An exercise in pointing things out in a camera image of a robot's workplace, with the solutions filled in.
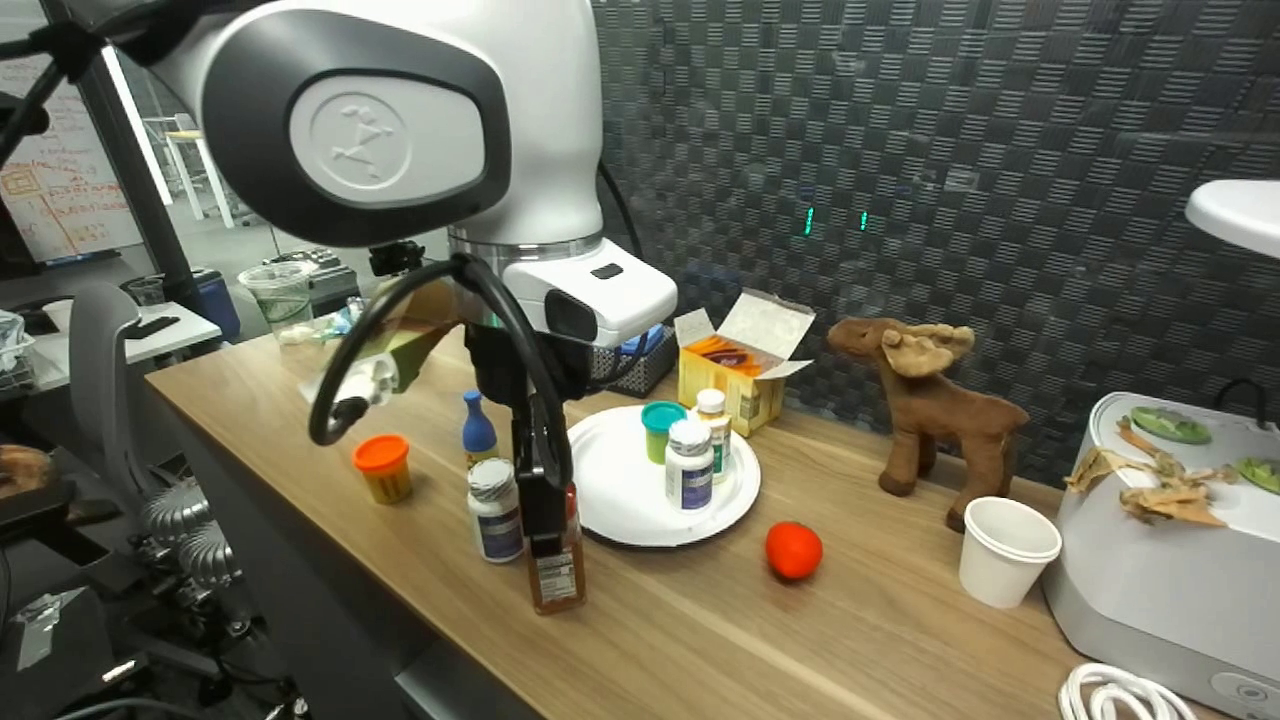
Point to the teal plastic packet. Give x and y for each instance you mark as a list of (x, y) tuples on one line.
[(329, 322)]

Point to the orange toy tomato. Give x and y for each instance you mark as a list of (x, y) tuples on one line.
[(792, 548)]

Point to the yellow tub orange lid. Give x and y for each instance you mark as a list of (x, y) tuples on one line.
[(380, 465)]

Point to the white container with leaves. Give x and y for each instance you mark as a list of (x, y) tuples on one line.
[(1173, 574)]

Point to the white raised platform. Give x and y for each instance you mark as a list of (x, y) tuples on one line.
[(1241, 214)]

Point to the brown plush moose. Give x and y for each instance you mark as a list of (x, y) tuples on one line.
[(945, 412)]

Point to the white bucket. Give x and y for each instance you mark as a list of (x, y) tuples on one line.
[(277, 286)]

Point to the yellow open carton box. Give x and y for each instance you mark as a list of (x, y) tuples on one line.
[(733, 373)]

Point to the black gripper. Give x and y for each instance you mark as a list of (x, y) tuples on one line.
[(503, 364)]

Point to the white paper cup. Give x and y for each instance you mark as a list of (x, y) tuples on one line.
[(1004, 548)]

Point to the green tub teal lid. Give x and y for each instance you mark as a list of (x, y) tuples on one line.
[(661, 425)]

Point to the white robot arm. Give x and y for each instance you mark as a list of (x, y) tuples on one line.
[(560, 135)]

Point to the black stand device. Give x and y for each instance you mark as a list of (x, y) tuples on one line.
[(399, 258)]

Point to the blue bottle colourful label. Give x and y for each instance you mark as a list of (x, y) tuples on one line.
[(479, 428)]

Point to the blue sponge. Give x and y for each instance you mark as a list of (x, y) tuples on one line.
[(653, 341)]

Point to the white paper plate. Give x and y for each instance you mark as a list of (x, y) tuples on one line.
[(622, 509)]

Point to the spice jar red lid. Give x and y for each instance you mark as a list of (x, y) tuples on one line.
[(559, 579)]

